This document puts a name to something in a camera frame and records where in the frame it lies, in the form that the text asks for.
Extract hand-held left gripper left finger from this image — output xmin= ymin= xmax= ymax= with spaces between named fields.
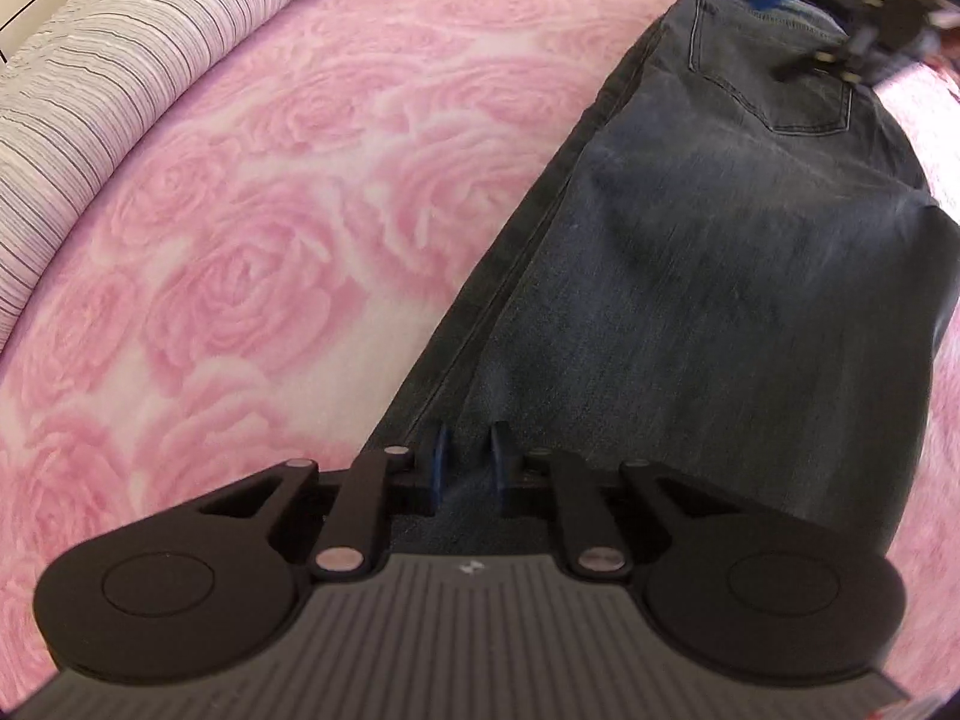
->
xmin=191 ymin=424 xmax=454 ymax=580

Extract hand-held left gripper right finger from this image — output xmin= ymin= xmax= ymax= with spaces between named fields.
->
xmin=487 ymin=424 xmax=752 ymax=580

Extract grey jeans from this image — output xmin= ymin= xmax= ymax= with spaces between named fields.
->
xmin=367 ymin=0 xmax=960 ymax=563

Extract pink floral blanket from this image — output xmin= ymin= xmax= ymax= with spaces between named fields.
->
xmin=0 ymin=0 xmax=960 ymax=691

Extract striped white duvet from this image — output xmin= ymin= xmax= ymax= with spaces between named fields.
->
xmin=0 ymin=0 xmax=395 ymax=350

